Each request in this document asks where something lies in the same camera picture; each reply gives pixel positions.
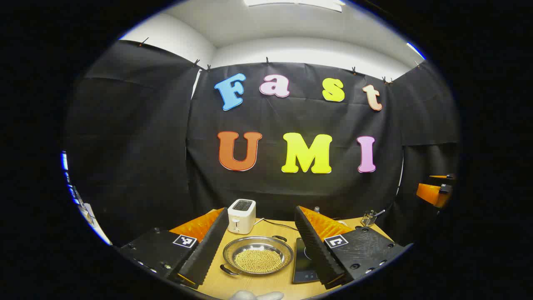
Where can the metal utensil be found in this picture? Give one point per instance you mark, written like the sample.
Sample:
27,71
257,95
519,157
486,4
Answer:
380,213

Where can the black backdrop cloth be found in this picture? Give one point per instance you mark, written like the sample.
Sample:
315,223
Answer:
166,146

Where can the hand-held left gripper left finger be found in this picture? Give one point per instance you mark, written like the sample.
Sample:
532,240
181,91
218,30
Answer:
208,250

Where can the pile of soybeans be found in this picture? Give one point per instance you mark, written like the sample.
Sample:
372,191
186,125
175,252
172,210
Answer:
258,260

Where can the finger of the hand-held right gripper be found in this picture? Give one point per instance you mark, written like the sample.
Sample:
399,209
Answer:
433,193
449,183

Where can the white toaster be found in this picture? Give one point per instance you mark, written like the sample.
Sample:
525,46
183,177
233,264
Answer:
241,216

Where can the stainless steel pot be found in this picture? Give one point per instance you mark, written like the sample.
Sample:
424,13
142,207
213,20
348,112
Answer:
231,250

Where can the row of black cloth clips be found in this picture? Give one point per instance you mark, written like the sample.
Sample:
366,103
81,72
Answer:
267,61

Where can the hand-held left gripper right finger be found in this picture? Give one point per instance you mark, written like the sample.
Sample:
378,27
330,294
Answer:
316,250

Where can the ceiling light panel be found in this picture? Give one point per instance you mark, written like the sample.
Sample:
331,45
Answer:
291,3

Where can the black induction cooktop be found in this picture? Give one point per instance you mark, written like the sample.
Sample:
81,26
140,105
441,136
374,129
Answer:
300,262

